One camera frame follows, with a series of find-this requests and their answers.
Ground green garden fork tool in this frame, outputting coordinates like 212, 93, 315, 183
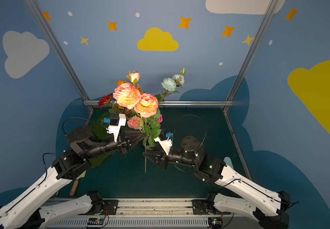
69, 170, 86, 197

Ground light blue garden trowel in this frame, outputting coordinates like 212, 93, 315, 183
223, 156, 234, 169

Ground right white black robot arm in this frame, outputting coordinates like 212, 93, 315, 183
143, 135, 293, 229

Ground green artificial grass mat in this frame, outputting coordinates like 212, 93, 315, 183
90, 109, 111, 169

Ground aluminium frame left post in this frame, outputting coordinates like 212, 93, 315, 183
25, 0, 90, 100

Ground aluminium frame back bar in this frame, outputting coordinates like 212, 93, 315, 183
83, 100, 234, 107

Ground pale blue white flower stem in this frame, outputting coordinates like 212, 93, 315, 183
155, 68, 187, 103

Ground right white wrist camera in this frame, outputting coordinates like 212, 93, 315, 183
154, 132, 173, 156

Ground aluminium frame right post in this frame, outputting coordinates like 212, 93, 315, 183
226, 0, 279, 102

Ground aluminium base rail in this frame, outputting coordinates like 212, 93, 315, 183
29, 197, 277, 229

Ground peach pink rose stem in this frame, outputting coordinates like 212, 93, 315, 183
127, 116, 143, 130

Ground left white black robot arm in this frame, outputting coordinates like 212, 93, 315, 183
0, 126, 145, 229

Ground orange poppy flower stem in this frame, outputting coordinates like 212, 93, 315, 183
117, 81, 127, 86

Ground aluminium frame post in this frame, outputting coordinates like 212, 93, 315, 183
25, 0, 90, 100
226, 0, 279, 102

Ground magenta rose stem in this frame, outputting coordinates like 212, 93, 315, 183
157, 115, 163, 124

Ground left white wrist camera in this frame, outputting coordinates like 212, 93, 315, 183
103, 113, 126, 142

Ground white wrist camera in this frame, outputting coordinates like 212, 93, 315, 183
154, 132, 173, 156
103, 113, 126, 142

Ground dark red flower stem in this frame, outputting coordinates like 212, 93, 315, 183
97, 93, 113, 109

